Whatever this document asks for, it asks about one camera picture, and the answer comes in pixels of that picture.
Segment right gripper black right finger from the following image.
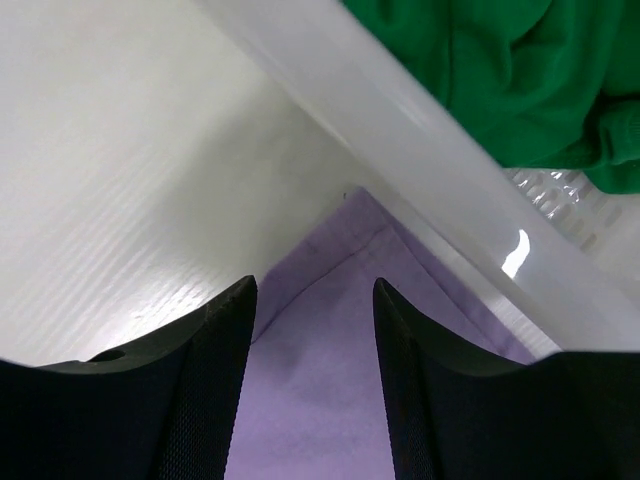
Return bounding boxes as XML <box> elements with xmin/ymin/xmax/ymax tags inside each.
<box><xmin>373</xmin><ymin>279</ymin><xmax>639</xmax><ymax>479</ymax></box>

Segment purple t shirt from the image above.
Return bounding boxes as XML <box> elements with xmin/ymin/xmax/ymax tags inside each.
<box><xmin>226</xmin><ymin>189</ymin><xmax>532</xmax><ymax>479</ymax></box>

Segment white plastic basket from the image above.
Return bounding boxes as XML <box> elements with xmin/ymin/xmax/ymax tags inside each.
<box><xmin>206</xmin><ymin>1</ymin><xmax>639</xmax><ymax>354</ymax></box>

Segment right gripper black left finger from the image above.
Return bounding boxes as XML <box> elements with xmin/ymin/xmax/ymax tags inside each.
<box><xmin>1</xmin><ymin>276</ymin><xmax>257</xmax><ymax>479</ymax></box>

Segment green t shirt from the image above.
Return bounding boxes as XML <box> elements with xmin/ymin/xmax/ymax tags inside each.
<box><xmin>347</xmin><ymin>0</ymin><xmax>639</xmax><ymax>194</ymax></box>

